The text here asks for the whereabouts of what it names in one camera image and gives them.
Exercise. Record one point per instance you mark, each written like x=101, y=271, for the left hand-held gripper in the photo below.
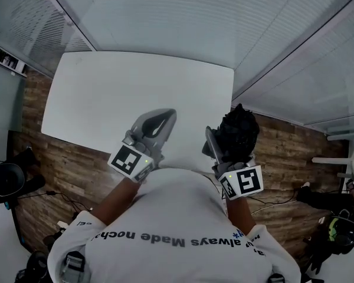
x=127, y=161

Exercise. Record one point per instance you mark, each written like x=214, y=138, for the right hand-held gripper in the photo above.
x=247, y=181

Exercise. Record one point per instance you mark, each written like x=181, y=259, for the black cloth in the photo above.
x=239, y=134

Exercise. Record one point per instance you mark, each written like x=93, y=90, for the person's left forearm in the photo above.
x=115, y=202

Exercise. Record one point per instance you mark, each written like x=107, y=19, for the person's right forearm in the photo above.
x=240, y=217

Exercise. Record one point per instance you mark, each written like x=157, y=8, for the white table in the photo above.
x=121, y=93

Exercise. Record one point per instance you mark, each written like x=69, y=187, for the person's white printed shirt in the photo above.
x=171, y=217

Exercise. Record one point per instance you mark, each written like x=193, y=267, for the white side desk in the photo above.
x=336, y=160

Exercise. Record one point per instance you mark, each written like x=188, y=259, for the white power strip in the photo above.
x=62, y=223

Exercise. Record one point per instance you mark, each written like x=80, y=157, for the green and black helmet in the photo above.
x=345, y=234

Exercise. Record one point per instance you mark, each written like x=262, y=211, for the white shelf unit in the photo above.
x=6, y=59

